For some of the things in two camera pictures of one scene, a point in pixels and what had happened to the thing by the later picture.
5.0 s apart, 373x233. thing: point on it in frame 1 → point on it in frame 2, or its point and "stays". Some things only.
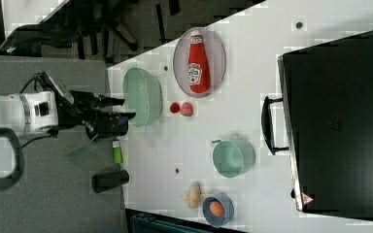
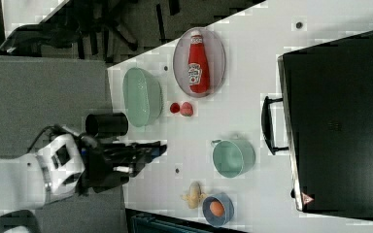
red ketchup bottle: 198,68 stays
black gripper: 87,108 → 110,165
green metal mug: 232,158 stays
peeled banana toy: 195,195 stays
